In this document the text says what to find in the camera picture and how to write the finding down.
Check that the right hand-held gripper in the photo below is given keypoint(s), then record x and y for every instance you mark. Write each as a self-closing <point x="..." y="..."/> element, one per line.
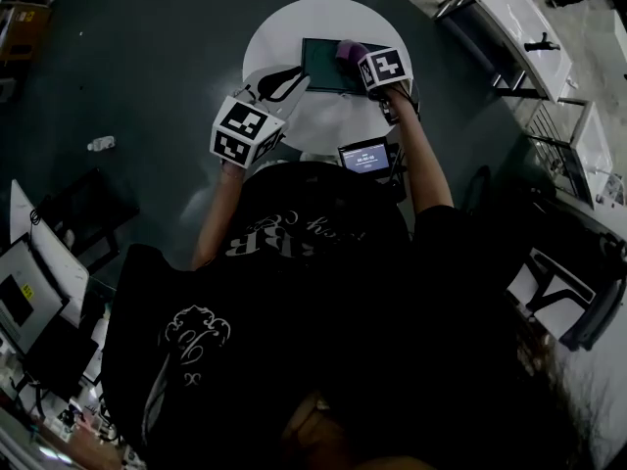
<point x="387" y="66"/>

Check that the black metal frame stand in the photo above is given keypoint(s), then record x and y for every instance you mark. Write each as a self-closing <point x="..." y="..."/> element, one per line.
<point x="93" y="208"/>

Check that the white sink unit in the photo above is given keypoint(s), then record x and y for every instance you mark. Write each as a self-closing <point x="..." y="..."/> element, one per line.
<point x="588" y="155"/>

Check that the cardboard box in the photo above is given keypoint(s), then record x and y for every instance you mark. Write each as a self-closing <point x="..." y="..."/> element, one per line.
<point x="24" y="32"/>

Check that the purple cloth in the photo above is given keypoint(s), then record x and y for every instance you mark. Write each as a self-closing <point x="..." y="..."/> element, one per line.
<point x="349" y="51"/>

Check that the person's right forearm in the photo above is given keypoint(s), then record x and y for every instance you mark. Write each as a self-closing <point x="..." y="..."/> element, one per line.
<point x="423" y="164"/>

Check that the black office chair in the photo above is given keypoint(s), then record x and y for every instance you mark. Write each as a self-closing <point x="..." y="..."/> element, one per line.
<point x="588" y="262"/>

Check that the person's black printed t-shirt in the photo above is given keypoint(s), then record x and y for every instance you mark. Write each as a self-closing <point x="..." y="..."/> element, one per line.
<point x="313" y="311"/>

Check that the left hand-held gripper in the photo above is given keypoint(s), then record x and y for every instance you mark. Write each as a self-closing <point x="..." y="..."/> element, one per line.
<point x="240" y="125"/>

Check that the dark green tray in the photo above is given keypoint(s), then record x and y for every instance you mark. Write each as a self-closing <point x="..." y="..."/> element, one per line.
<point x="321" y="66"/>

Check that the gray device with yellow sticker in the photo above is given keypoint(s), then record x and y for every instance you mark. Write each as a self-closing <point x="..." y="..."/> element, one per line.
<point x="29" y="287"/>

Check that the small clear plastic bottle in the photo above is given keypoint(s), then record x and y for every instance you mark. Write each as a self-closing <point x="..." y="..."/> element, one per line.
<point x="101" y="143"/>

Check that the small display screen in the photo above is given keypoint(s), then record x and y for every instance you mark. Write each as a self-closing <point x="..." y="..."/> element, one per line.
<point x="365" y="157"/>

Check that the black faucet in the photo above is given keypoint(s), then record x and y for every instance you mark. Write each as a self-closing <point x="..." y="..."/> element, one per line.
<point x="541" y="44"/>

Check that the person's left forearm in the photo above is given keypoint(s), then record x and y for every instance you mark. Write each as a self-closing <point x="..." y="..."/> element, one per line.
<point x="218" y="213"/>

